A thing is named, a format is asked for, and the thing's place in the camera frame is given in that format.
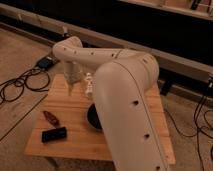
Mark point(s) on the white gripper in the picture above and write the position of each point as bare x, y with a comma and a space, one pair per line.
73, 74

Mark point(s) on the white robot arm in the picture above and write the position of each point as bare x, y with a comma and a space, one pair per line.
121, 79

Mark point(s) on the wooden table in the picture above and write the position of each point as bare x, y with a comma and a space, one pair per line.
70, 107

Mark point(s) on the black round plate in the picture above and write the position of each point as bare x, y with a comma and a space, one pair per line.
92, 117

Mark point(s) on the black power adapter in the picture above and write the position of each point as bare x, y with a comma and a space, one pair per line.
45, 63

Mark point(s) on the red-brown small object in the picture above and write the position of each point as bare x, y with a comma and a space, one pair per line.
52, 119

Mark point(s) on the black rectangular remote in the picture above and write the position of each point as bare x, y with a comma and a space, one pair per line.
54, 134

